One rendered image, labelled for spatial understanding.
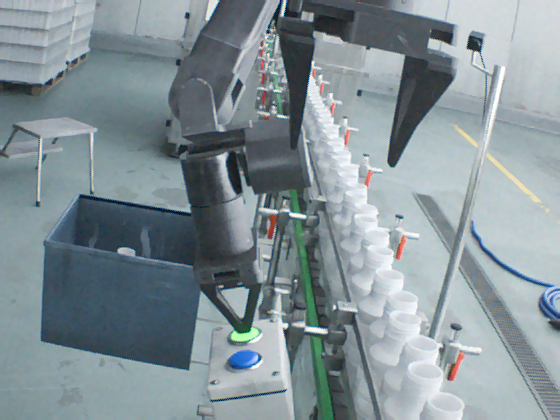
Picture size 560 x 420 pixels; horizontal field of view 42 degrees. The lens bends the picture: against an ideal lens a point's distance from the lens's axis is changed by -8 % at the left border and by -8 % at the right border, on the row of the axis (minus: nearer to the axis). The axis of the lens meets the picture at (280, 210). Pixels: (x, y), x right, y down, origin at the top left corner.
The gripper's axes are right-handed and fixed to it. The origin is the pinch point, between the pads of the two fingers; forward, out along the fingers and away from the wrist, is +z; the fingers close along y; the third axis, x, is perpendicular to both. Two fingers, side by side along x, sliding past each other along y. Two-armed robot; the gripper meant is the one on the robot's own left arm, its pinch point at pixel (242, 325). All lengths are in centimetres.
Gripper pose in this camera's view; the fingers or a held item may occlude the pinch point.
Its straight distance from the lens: 85.1
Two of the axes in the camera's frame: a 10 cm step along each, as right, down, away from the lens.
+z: 1.7, 9.4, 3.1
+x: -9.9, 1.7, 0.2
